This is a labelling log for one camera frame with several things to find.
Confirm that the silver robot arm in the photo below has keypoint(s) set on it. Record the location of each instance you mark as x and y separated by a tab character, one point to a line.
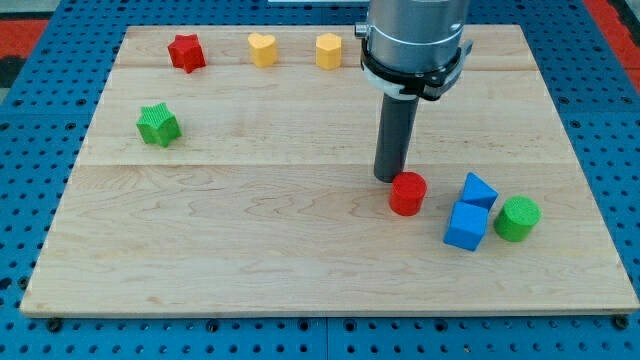
412	48

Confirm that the yellow heart block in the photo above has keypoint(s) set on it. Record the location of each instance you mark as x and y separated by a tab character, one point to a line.
263	49

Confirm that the red cylinder block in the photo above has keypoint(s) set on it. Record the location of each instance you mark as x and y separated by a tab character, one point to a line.
407	193

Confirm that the light wooden board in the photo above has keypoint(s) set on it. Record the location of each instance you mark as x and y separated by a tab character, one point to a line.
267	205

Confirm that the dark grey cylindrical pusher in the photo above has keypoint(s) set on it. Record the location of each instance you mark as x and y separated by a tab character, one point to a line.
394	134

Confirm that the yellow hexagon block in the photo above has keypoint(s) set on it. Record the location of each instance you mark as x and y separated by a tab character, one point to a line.
328	51

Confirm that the blue cube block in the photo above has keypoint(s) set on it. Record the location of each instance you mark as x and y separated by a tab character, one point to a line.
467	226

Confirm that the blue triangle block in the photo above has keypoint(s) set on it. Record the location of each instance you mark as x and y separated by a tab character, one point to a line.
477	192

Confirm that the green star block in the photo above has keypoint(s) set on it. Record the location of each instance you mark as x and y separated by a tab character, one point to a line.
158	125

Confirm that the red star block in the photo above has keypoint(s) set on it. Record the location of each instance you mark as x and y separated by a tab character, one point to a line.
186	53

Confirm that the green cylinder block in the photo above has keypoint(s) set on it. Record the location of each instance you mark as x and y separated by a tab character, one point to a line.
516	219

